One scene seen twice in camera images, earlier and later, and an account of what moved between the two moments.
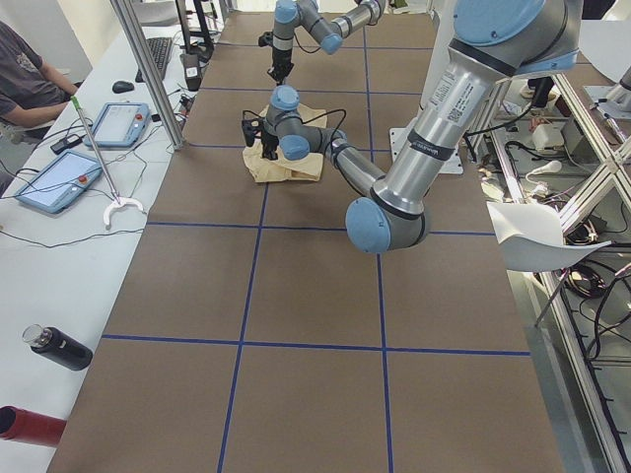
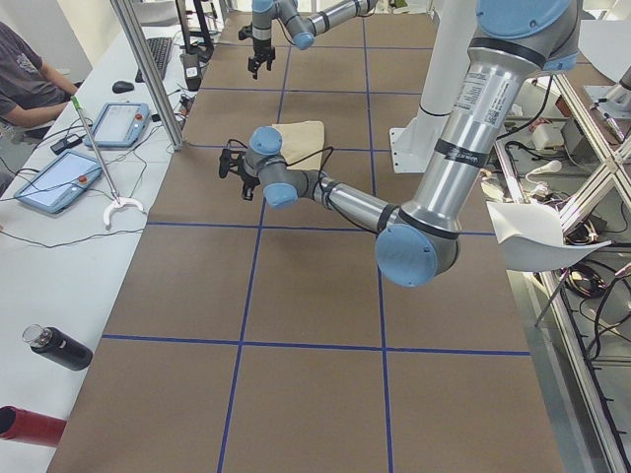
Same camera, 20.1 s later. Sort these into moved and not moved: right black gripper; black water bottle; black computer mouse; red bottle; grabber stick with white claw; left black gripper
Moved: left black gripper; right black gripper
Not moved: black computer mouse; black water bottle; red bottle; grabber stick with white claw
